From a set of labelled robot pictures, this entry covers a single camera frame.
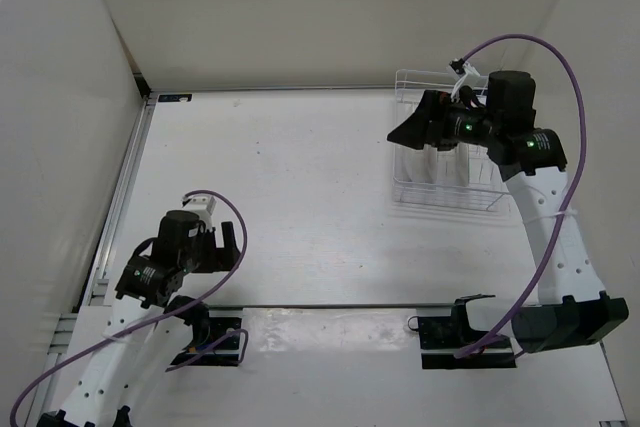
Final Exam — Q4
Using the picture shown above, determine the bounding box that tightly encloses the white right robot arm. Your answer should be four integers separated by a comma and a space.
387, 71, 629, 358

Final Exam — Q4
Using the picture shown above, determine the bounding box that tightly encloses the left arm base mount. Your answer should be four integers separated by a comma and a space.
170, 308, 245, 368

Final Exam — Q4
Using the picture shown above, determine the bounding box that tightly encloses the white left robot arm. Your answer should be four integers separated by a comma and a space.
38, 195, 243, 426

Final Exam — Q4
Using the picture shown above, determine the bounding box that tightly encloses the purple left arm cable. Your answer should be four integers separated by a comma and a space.
8, 189, 250, 422

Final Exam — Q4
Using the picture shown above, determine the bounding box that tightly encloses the white plate with teal rim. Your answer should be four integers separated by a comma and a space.
424, 145, 442, 190

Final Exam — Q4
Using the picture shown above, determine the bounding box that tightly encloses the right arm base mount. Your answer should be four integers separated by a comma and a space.
406, 294, 516, 370

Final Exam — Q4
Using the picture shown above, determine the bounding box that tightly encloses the aluminium table edge rail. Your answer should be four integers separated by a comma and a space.
48, 93, 157, 354

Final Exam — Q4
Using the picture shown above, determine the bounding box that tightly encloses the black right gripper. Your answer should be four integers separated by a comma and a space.
387, 91, 501, 152

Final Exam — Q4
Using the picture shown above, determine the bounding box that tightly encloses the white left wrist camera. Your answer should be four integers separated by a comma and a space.
182, 194, 216, 222

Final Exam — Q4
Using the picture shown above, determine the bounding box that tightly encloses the white plate with green emblem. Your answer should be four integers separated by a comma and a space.
455, 143, 470, 188

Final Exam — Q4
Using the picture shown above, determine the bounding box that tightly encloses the blue corner sticker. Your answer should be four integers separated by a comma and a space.
157, 93, 192, 103

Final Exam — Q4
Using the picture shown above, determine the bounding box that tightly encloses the white wire dish rack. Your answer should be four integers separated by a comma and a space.
392, 69, 511, 216

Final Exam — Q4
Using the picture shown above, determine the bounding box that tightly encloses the plate with red green rim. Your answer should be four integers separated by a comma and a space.
402, 148, 429, 183

